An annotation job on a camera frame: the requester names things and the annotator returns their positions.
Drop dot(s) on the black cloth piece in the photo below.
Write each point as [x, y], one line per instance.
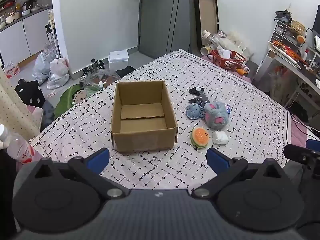
[196, 90]

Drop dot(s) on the burger plush toy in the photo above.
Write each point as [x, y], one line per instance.
[200, 136]

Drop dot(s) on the grey pink plush toy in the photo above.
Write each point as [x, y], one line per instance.
[216, 115]

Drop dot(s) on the kitchen shelf with dishes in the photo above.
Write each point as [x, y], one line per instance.
[17, 7]

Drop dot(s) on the white paper box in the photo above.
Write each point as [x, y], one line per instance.
[223, 53]

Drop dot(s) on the brown cardboard box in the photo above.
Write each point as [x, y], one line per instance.
[140, 140]

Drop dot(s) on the black framed board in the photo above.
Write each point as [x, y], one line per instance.
[206, 17]

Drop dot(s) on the clear bag of dark items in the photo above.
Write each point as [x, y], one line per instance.
[201, 98]

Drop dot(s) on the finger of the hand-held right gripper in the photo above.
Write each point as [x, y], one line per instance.
[297, 152]

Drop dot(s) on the pink white small bottle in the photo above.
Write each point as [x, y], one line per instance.
[246, 68]

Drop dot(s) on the clear plastic bag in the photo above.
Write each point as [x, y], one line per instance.
[41, 66]

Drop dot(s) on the cluttered desk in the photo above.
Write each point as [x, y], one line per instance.
[295, 65]

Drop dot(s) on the red plastic basket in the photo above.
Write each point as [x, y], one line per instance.
[228, 63]

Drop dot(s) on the white storage box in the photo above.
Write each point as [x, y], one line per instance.
[118, 59]

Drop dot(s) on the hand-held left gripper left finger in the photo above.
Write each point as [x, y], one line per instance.
[98, 159]

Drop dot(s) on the grey drawer organizer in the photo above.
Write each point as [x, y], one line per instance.
[282, 31]

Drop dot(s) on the clear plastic bottle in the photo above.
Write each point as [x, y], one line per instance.
[211, 38]

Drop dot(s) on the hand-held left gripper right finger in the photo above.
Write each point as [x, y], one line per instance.
[218, 161]

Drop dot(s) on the small blue packet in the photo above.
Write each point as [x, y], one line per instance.
[228, 108]

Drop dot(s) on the blue grey octopus plush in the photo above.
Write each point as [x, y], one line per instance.
[195, 111]

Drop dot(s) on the red white plastic bag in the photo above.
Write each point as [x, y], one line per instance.
[11, 70]

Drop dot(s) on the beige dotted curtain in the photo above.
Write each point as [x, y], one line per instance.
[15, 110]

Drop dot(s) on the computer monitor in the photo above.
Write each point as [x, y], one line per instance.
[317, 20]

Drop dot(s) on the orange desk lamp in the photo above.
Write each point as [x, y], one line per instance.
[301, 38]

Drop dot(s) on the grey door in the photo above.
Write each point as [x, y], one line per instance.
[162, 17]

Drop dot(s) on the pink label drink bottle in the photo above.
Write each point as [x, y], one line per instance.
[20, 148]

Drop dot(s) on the black white patterned bedspread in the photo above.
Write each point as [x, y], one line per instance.
[175, 80]

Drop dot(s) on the crumpled clear plastic wrap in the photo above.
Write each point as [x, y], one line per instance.
[100, 77]

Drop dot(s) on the white soft ball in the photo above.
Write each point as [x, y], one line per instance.
[220, 137]

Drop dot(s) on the green cartoon rug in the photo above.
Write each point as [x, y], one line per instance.
[70, 98]

